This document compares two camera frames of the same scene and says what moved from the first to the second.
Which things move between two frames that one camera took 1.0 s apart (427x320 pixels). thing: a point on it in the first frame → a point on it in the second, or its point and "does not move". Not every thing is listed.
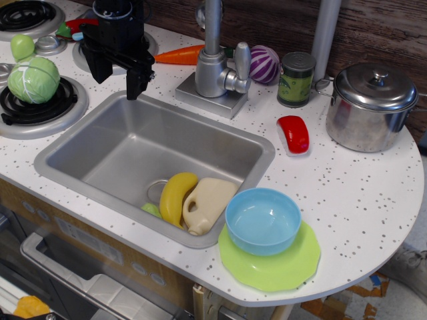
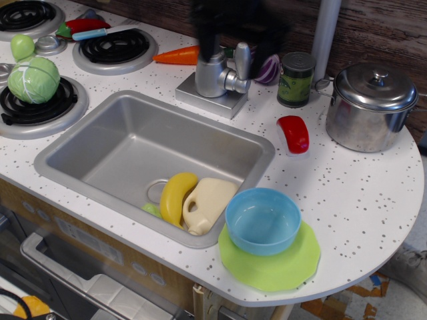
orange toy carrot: x=186 y=55 does not move
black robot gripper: x=120 y=33 → x=264 y=24
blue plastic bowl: x=263 y=221 does not move
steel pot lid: x=377 y=86 does not move
